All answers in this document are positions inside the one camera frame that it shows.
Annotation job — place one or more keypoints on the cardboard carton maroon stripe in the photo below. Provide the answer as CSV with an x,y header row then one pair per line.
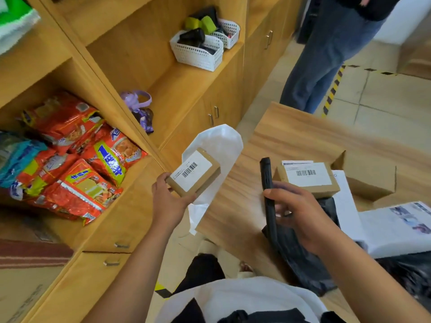
x,y
30,253

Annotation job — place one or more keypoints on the white plastic basket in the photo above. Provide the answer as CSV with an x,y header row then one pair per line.
x,y
230,33
198,58

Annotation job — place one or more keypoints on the green white towel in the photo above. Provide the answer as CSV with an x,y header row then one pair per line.
x,y
13,16

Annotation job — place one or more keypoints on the pile of red snack packets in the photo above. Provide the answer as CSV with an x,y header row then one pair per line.
x,y
80,191

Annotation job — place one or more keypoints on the person's right hand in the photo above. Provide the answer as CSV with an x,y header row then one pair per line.
x,y
306,222

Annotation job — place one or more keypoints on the person's left forearm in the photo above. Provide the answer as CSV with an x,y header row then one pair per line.
x,y
134,282

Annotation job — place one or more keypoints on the wooden drawer cabinet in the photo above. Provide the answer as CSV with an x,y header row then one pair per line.
x,y
416,50

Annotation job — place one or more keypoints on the black pouch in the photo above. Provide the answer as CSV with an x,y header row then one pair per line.
x,y
192,37

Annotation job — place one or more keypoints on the small labelled cardboard box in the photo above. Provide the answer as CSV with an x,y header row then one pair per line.
x,y
198,168
308,174

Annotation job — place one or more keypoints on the yellow wooden cabinet unit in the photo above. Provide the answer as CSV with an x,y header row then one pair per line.
x,y
188,84

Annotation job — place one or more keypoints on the purple plastic toy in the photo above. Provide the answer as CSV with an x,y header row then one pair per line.
x,y
133,99

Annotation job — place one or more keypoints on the short yellow black hazard tape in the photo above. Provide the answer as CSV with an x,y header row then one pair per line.
x,y
163,292

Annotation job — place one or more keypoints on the long yellow black hazard tape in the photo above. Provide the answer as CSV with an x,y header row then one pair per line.
x,y
331,94

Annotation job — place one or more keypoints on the person's right forearm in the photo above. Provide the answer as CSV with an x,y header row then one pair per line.
x,y
370,282

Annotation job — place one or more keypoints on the person's black trousers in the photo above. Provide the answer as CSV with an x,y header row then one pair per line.
x,y
202,272

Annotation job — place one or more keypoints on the teal snack packet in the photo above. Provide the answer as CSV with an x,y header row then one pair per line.
x,y
20,154

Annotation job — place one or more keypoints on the black fabric item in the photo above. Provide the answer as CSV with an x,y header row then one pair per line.
x,y
207,13

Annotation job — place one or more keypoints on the white woven sack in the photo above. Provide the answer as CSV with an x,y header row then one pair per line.
x,y
219,141

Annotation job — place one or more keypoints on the person's white slipper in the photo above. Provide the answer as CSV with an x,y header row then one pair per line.
x,y
245,270
207,247

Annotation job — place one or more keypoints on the black handheld scanner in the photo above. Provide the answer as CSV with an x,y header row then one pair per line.
x,y
266,174

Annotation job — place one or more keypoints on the person's left hand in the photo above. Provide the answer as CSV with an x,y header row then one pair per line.
x,y
168,211

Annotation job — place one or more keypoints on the yellow green fabric roll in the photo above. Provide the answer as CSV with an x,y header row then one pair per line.
x,y
192,23
208,25

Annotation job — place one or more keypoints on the plain cardboard box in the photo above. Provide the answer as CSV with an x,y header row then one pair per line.
x,y
367,178

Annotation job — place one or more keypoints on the person's white black shirt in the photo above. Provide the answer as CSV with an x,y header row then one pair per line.
x,y
242,296

